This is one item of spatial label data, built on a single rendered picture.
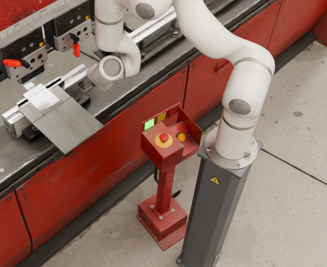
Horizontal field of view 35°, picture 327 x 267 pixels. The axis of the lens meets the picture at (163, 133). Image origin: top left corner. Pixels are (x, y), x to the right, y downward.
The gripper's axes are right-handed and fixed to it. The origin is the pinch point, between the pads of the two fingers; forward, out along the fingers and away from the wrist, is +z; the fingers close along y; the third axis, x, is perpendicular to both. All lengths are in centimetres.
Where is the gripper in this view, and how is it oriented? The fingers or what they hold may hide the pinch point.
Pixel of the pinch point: (95, 82)
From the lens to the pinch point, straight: 206.4
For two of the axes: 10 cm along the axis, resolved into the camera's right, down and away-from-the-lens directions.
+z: -3.0, 0.6, 9.5
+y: -7.1, -6.8, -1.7
